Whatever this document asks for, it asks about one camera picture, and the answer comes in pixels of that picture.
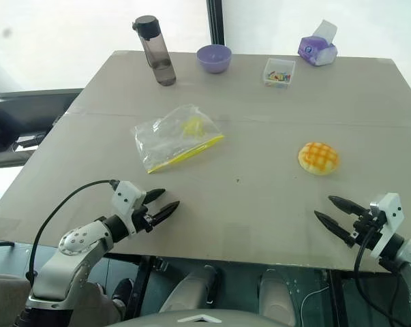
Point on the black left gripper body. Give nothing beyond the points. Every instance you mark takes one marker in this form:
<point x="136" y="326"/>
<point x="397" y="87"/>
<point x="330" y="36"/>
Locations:
<point x="142" y="216"/>

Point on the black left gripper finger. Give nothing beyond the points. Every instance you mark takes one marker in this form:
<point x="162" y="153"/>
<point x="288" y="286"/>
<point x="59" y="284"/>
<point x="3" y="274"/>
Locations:
<point x="166" y="210"/>
<point x="155" y="195"/>

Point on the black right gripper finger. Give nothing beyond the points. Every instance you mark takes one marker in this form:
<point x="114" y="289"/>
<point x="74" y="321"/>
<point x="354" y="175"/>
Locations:
<point x="333" y="225"/>
<point x="345" y="203"/>

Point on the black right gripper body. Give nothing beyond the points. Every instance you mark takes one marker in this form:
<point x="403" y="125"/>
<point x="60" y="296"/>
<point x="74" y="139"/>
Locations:
<point x="363" y="223"/>

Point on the yellow pineapple bun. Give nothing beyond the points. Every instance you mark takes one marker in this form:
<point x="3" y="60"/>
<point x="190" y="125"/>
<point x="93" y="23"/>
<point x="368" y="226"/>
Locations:
<point x="318" y="158"/>

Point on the clear yellow-zip plastic bag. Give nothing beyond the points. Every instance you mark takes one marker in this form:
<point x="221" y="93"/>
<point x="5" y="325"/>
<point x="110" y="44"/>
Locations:
<point x="172" y="139"/>

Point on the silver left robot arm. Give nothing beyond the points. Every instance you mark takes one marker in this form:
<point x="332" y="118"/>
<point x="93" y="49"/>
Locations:
<point x="75" y="252"/>

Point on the black table leg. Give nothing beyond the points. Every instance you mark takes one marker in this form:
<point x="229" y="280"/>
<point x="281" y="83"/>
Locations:
<point x="336" y="296"/>
<point x="142" y="286"/>

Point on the black shoe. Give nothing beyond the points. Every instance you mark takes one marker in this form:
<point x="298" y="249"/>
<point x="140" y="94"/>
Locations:
<point x="123" y="289"/>

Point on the grey rounded leg cover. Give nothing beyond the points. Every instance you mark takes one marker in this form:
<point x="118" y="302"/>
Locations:
<point x="273" y="293"/>
<point x="191" y="289"/>

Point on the grey robot torso cover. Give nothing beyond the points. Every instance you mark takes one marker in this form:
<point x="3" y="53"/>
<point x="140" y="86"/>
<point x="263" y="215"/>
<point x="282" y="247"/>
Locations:
<point x="198" y="318"/>

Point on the small dark device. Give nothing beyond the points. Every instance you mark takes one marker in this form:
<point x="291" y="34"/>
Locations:
<point x="28" y="141"/>

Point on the smoky grey water bottle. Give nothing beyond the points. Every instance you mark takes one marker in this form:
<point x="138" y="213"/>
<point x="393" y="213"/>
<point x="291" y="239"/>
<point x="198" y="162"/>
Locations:
<point x="157" y="54"/>

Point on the clear box of colourful pins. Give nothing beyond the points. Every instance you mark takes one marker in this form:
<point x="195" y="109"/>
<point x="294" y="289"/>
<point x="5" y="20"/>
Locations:
<point x="279" y="73"/>

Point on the purple plastic bowl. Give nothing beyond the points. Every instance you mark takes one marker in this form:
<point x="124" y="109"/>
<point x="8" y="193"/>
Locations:
<point x="214" y="59"/>

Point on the purple tissue pack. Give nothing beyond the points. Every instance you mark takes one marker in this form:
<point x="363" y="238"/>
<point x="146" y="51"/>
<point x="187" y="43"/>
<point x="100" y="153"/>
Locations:
<point x="316" y="51"/>

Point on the dark bench furniture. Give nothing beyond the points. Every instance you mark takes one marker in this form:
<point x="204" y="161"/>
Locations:
<point x="21" y="112"/>

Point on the beige trouser leg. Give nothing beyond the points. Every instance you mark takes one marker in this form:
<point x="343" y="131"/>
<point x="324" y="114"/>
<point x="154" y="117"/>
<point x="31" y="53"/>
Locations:
<point x="0" y="299"/>

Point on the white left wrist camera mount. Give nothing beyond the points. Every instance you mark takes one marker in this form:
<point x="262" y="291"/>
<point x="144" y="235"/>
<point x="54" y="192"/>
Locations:
<point x="125" y="199"/>

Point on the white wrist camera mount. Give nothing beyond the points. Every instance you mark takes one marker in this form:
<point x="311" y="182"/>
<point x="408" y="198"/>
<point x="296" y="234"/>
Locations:
<point x="391" y="218"/>
<point x="125" y="199"/>

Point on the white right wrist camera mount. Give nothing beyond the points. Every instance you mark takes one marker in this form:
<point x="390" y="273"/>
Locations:
<point x="391" y="218"/>

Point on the black window post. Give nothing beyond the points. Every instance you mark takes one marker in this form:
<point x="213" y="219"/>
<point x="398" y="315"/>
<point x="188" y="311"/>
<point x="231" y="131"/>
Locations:
<point x="215" y="20"/>

